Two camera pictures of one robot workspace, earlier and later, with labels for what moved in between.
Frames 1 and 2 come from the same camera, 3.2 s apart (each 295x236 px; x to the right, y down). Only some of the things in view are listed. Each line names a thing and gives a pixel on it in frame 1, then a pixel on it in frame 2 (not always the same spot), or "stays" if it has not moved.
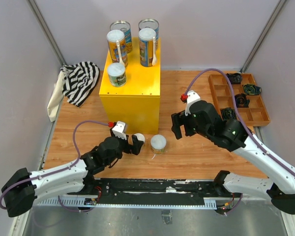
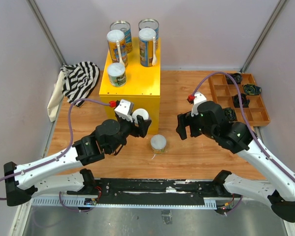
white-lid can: (117, 74) stays
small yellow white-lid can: (140, 136) -> (141, 112)
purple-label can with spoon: (147, 38) stays
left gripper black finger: (136, 146) -> (143, 125)
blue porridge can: (116, 46) stays
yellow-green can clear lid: (158, 142) stays
